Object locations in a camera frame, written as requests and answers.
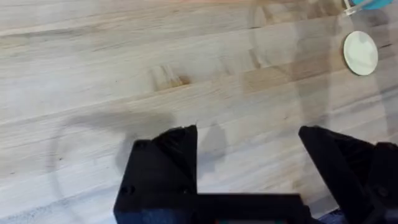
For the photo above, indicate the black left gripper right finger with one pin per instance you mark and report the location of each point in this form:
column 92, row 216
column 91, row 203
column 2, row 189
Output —
column 345, row 168

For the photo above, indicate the blue plate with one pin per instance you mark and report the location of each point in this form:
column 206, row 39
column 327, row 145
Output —
column 371, row 3

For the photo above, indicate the clear plastic strip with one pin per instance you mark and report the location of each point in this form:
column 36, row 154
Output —
column 354, row 8

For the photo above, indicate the small white plate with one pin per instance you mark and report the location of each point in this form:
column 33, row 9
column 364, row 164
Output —
column 360, row 53

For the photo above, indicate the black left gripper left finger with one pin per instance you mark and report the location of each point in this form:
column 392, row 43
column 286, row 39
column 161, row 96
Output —
column 161, row 168

